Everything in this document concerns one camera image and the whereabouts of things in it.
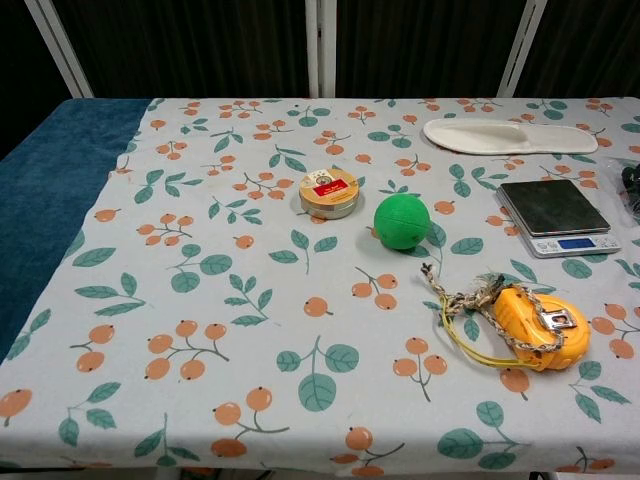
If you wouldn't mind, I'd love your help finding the yellow tape measure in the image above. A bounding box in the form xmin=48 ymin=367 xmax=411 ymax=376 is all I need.
xmin=438 ymin=286 xmax=593 ymax=373

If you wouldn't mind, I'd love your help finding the digital kitchen scale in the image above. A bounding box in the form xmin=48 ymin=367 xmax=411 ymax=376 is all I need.
xmin=495 ymin=179 xmax=623 ymax=259

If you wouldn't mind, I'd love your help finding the round gold tin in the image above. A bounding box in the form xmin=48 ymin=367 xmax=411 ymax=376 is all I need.
xmin=298 ymin=169 xmax=365 ymax=220

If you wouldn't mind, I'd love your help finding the green ball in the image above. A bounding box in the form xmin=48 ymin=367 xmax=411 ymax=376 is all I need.
xmin=373 ymin=193 xmax=431 ymax=251

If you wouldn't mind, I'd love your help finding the floral printed tablecloth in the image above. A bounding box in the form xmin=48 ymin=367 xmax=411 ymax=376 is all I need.
xmin=0 ymin=96 xmax=640 ymax=475

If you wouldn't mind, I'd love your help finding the white slipper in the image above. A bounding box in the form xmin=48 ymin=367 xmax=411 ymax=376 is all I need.
xmin=422 ymin=118 xmax=600 ymax=157

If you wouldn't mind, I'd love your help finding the blue towel cloth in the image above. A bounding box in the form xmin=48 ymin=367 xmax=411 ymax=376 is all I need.
xmin=0 ymin=98 xmax=153 ymax=362

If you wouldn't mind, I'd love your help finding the black plastic bag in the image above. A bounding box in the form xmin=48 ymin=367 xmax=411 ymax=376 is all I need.
xmin=606 ymin=155 xmax=640 ymax=229

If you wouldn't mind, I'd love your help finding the braided rope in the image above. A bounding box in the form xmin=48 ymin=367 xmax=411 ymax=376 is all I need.
xmin=420 ymin=262 xmax=579 ymax=354

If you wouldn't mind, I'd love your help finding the white metal frame post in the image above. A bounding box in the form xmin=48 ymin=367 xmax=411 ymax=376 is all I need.
xmin=496 ymin=0 xmax=547 ymax=99
xmin=304 ymin=0 xmax=339 ymax=98
xmin=23 ymin=0 xmax=95 ymax=99

